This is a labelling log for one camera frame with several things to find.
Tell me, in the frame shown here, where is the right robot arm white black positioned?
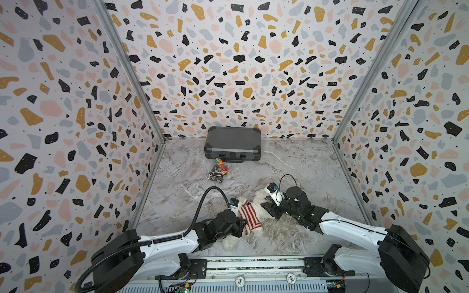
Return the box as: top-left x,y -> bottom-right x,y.
255,183 -> 431,293

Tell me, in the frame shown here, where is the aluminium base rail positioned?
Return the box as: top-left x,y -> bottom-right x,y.
117,255 -> 367,293

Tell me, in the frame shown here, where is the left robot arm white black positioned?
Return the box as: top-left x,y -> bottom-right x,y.
91,209 -> 247,293

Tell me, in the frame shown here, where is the bag of colourful small parts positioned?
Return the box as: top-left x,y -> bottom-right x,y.
207,158 -> 229,183

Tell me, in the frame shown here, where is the dark grey hard case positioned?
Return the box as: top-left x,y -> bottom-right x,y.
204,126 -> 262,163

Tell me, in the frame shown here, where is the white teddy bear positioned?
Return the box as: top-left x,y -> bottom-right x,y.
230,188 -> 273,249

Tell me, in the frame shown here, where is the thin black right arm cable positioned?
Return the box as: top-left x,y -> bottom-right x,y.
278,173 -> 431,279

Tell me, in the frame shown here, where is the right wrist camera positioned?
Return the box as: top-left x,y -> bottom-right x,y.
265,183 -> 284,206

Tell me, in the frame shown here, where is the red white striped knitted sweater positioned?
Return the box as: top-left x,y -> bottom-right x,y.
239,197 -> 264,237

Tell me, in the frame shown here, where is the black corrugated cable conduit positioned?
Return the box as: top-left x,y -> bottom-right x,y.
75,186 -> 232,293

